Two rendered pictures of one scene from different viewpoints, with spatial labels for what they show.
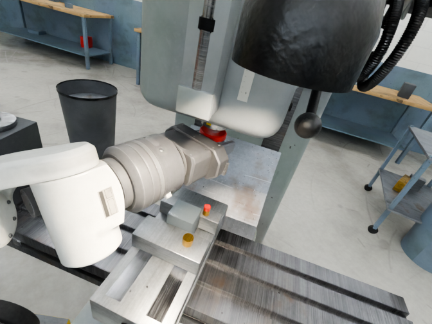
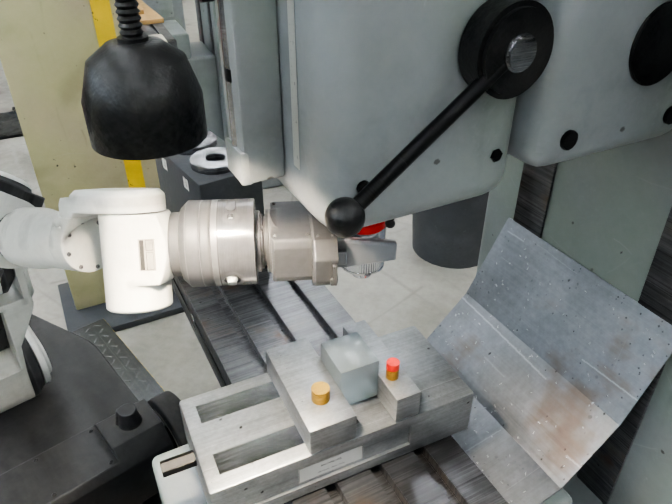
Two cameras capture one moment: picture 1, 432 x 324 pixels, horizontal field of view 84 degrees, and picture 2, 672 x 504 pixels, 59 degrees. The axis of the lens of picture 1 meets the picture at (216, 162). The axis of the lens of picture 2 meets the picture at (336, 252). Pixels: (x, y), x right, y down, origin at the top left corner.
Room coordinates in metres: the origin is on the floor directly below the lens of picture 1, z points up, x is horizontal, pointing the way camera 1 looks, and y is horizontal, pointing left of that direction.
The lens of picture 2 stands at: (0.03, -0.39, 1.57)
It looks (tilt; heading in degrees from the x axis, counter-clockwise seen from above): 33 degrees down; 53
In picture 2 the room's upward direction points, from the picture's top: straight up
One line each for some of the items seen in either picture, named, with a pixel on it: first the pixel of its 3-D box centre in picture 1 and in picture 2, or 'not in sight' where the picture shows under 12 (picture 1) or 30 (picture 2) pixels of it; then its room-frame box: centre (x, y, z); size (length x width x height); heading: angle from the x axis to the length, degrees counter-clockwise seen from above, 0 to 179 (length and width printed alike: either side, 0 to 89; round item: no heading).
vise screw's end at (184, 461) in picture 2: not in sight; (178, 463); (0.16, 0.09, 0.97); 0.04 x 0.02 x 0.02; 168
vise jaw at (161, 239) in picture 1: (171, 243); (308, 391); (0.32, 0.05, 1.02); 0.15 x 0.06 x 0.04; 78
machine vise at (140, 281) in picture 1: (175, 244); (327, 404); (0.35, 0.05, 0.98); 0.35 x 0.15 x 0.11; 168
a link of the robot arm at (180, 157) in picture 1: (172, 161); (274, 242); (0.30, 0.06, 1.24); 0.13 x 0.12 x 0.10; 59
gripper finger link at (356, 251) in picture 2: (224, 152); (365, 253); (0.36, -0.01, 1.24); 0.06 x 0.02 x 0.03; 149
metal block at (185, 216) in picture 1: (183, 220); (349, 369); (0.38, 0.04, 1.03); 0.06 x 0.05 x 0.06; 78
